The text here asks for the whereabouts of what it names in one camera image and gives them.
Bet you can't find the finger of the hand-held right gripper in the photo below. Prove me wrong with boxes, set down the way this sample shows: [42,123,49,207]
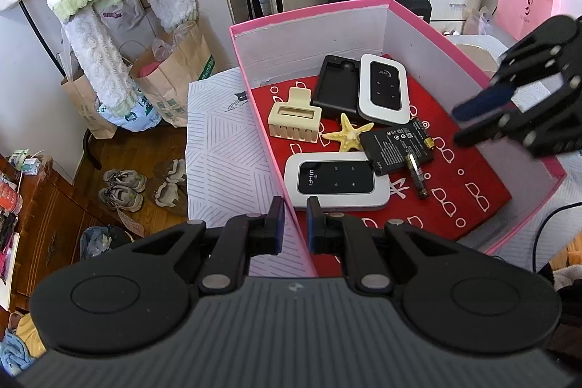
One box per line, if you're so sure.
[455,67,582,158]
[452,17,582,120]

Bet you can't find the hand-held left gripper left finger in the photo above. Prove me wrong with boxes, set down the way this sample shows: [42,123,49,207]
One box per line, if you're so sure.
[132,196,286,294]

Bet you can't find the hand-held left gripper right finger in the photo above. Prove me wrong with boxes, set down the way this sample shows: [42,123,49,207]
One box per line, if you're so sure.
[307,197,460,295]

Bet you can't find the white portable router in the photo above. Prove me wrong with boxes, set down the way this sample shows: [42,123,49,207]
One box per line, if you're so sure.
[358,54,411,125]
[284,152,391,212]

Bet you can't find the black gold cylindrical battery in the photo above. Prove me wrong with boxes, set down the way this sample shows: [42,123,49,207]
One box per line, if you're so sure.
[406,153,430,200]

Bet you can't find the dried yellow starfish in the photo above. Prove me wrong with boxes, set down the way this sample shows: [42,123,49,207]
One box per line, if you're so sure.
[322,112,374,153]

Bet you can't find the beige hair claw clip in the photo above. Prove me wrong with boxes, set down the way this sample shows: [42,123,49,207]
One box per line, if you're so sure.
[267,87,323,143]

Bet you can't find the black device back cover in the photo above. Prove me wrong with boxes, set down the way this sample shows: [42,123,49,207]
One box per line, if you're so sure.
[310,55,364,116]

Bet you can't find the pink cardboard box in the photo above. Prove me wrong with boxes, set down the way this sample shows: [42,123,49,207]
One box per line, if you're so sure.
[228,0,567,277]

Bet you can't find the beige round object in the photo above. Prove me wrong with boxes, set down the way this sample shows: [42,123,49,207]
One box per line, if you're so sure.
[448,34,510,75]

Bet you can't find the red eyeglass-print liner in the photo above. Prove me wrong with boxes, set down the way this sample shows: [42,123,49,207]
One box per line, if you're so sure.
[252,54,513,277]

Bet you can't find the beige slipper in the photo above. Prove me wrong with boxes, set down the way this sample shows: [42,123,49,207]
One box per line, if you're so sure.
[154,159,187,184]
[155,181,188,207]

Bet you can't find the black hard case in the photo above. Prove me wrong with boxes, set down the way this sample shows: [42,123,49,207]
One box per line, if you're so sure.
[328,0,432,25]

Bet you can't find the grey sneaker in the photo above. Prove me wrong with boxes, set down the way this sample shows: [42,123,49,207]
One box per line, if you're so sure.
[102,169,147,193]
[99,185,144,212]

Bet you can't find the trash bin with bag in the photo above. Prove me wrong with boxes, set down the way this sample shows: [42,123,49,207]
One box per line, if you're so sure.
[81,225,137,261]

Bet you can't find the green white plastic bag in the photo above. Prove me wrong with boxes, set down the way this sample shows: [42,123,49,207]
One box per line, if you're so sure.
[97,97,162,132]

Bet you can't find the brown paper bag green print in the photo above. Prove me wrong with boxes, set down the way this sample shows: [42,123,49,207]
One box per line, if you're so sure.
[128,21,216,128]

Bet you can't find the wooden nightstand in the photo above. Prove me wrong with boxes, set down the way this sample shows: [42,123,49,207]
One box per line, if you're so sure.
[0,156,98,311]

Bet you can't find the brown paper bags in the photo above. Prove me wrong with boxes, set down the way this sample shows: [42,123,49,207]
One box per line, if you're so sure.
[64,0,198,118]

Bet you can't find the small white green box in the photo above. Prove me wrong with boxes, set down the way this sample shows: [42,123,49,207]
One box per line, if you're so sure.
[9,149,46,175]

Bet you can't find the grey hanging garment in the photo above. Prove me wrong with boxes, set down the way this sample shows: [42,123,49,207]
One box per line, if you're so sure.
[93,0,146,48]

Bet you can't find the yellow cloth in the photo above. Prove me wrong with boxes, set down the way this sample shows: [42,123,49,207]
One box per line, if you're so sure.
[16,315,46,359]

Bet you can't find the black coat rack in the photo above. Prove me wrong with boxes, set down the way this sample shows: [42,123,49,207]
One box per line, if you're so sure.
[18,1,103,171]

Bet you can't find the blue cloth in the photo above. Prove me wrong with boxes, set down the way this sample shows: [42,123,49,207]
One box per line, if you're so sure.
[0,331,37,375]

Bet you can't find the black cable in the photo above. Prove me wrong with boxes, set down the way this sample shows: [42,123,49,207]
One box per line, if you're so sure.
[532,201,582,275]

